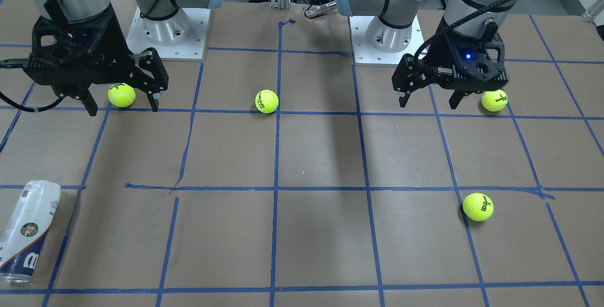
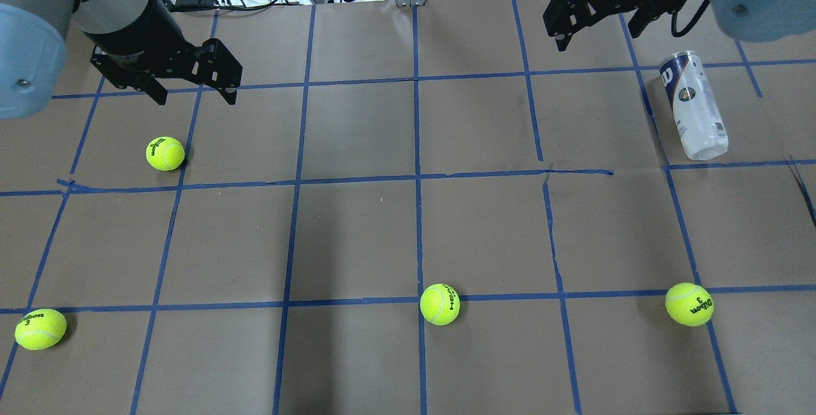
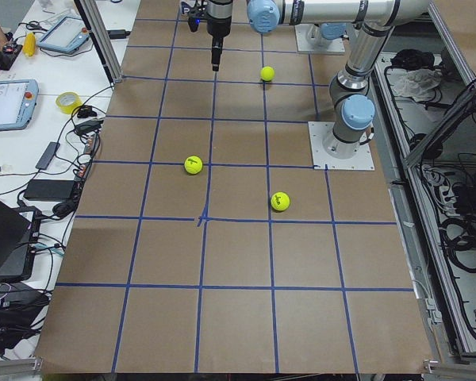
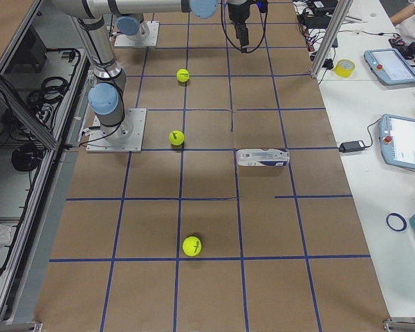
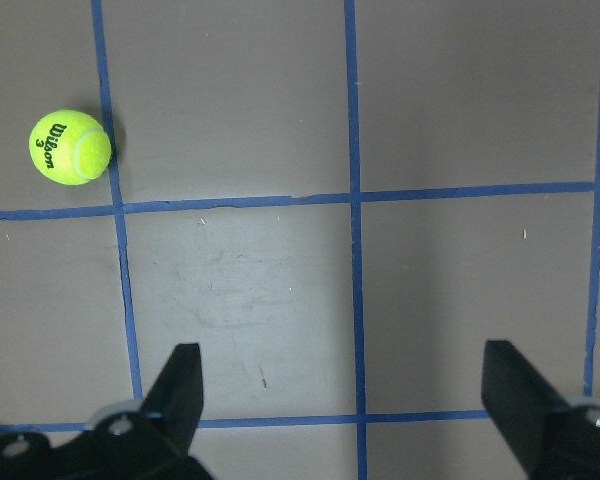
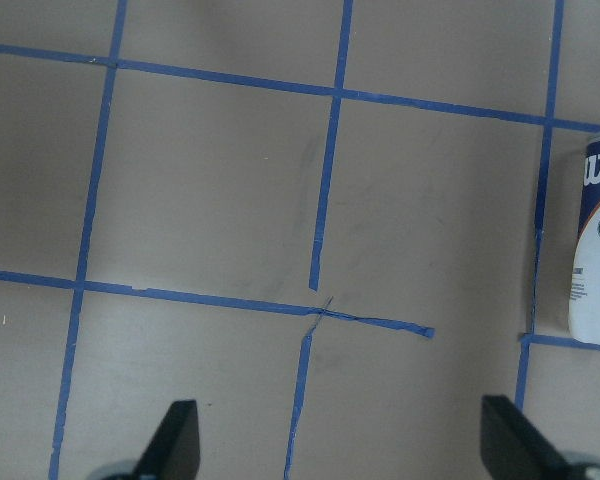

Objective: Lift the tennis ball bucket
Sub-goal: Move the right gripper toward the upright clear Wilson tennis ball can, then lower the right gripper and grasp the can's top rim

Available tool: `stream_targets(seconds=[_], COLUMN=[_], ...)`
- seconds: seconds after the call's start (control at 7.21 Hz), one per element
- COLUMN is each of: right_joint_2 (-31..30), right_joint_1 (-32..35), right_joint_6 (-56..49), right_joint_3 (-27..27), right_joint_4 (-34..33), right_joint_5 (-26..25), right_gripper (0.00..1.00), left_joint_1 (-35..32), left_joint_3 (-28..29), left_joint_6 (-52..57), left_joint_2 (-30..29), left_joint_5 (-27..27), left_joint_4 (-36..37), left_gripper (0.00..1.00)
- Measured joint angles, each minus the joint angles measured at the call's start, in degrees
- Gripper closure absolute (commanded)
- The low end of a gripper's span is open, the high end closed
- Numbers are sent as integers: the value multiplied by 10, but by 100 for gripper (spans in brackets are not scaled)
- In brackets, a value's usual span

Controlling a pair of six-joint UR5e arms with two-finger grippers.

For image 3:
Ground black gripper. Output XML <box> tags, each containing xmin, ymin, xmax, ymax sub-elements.
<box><xmin>205</xmin><ymin>0</ymin><xmax>233</xmax><ymax>71</ymax></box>

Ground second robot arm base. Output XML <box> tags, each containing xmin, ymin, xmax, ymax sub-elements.
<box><xmin>295</xmin><ymin>23</ymin><xmax>346</xmax><ymax>56</ymax></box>

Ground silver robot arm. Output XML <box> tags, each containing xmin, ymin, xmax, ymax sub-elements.
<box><xmin>247</xmin><ymin>1</ymin><xmax>429</xmax><ymax>153</ymax></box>

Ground far yellow tennis ball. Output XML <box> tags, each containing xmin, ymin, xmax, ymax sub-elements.
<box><xmin>260</xmin><ymin>66</ymin><xmax>275</xmax><ymax>82</ymax></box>

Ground yellow tennis ball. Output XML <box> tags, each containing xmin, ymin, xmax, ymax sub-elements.
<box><xmin>270</xmin><ymin>191</ymin><xmax>290</xmax><ymax>212</ymax></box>
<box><xmin>184</xmin><ymin>156</ymin><xmax>203</xmax><ymax>175</ymax></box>
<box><xmin>260</xmin><ymin>66</ymin><xmax>275</xmax><ymax>82</ymax></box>

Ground middle yellow tennis ball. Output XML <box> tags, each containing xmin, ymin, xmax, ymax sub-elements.
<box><xmin>184</xmin><ymin>156</ymin><xmax>203</xmax><ymax>175</ymax></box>

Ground near yellow tennis ball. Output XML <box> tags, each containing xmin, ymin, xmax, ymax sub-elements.
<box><xmin>270</xmin><ymin>191</ymin><xmax>290</xmax><ymax>212</ymax></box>

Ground upper teach pendant tablet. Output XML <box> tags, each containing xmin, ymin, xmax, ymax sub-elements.
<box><xmin>36</xmin><ymin>16</ymin><xmax>90</xmax><ymax>55</ymax></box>

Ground teach pendant tablet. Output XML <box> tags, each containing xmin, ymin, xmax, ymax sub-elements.
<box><xmin>36</xmin><ymin>16</ymin><xmax>90</xmax><ymax>55</ymax></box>
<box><xmin>0</xmin><ymin>79</ymin><xmax>39</xmax><ymax>132</ymax></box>

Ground yellow tape roll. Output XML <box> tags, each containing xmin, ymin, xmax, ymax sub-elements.
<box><xmin>56</xmin><ymin>91</ymin><xmax>83</xmax><ymax>115</ymax></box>

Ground yellow corn toy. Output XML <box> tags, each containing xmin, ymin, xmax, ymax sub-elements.
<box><xmin>22</xmin><ymin>32</ymin><xmax>36</xmax><ymax>57</ymax></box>

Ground grey usb hub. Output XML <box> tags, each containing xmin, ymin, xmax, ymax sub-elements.
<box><xmin>36</xmin><ymin>141</ymin><xmax>60</xmax><ymax>170</ymax></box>

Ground white crumpled cloth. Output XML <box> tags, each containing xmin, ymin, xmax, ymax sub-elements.
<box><xmin>392</xmin><ymin>68</ymin><xmax>442</xmax><ymax>102</ymax></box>

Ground lower teach pendant tablet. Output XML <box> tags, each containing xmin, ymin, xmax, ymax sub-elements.
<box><xmin>0</xmin><ymin>79</ymin><xmax>39</xmax><ymax>132</ymax></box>

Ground black power adapter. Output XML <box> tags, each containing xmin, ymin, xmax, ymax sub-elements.
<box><xmin>24</xmin><ymin>179</ymin><xmax>75</xmax><ymax>201</ymax></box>

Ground black laptop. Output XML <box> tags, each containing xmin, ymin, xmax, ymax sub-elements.
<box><xmin>0</xmin><ymin>201</ymin><xmax>40</xmax><ymax>283</ymax></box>

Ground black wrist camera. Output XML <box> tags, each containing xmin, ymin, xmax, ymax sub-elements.
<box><xmin>179</xmin><ymin>0</ymin><xmax>207</xmax><ymax>33</ymax></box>

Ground aluminium frame post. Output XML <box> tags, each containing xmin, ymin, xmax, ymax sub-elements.
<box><xmin>74</xmin><ymin>0</ymin><xmax>123</xmax><ymax>85</ymax></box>

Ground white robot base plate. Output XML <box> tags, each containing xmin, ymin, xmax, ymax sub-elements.
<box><xmin>308</xmin><ymin>121</ymin><xmax>374</xmax><ymax>171</ymax></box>

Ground black coiled cables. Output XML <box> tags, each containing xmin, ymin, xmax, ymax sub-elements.
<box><xmin>436</xmin><ymin>214</ymin><xmax>476</xmax><ymax>275</ymax></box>

